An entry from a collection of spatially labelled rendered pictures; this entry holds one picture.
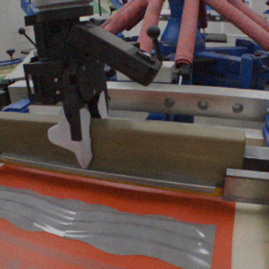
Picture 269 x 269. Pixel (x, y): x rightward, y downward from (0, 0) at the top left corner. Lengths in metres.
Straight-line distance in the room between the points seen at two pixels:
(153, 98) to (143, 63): 0.26
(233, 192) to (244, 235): 0.06
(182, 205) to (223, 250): 0.09
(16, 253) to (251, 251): 0.28
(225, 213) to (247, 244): 0.06
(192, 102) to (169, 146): 0.22
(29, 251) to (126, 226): 0.12
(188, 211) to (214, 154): 0.09
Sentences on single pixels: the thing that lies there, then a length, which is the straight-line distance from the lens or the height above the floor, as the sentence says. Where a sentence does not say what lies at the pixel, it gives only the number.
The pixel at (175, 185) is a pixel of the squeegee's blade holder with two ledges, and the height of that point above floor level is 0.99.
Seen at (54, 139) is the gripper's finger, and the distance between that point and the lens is 0.38.
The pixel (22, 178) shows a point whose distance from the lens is 0.49.
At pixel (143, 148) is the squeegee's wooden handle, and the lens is 0.36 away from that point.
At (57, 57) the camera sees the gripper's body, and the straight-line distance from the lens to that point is 0.36.
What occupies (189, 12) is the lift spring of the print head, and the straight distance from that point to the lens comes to 0.90.
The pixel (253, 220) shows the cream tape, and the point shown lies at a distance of 0.38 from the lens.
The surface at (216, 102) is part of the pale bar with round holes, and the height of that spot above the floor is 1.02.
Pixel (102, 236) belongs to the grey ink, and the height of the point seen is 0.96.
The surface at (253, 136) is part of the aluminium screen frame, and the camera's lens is 0.50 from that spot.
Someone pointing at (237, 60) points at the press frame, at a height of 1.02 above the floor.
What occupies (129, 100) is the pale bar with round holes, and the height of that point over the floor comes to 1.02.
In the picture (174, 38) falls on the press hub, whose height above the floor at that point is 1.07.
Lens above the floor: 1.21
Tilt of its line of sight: 28 degrees down
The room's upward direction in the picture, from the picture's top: 3 degrees counter-clockwise
